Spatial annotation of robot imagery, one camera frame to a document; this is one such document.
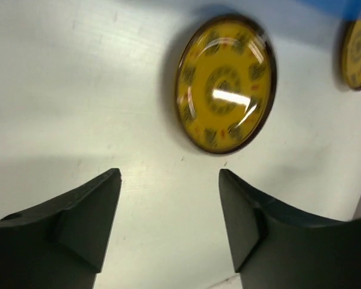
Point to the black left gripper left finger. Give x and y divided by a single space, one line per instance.
60 243

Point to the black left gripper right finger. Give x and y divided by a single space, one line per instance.
275 245

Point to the yellow patterned plate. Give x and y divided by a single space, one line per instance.
350 55
225 84

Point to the blue plastic bin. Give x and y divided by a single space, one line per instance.
343 9

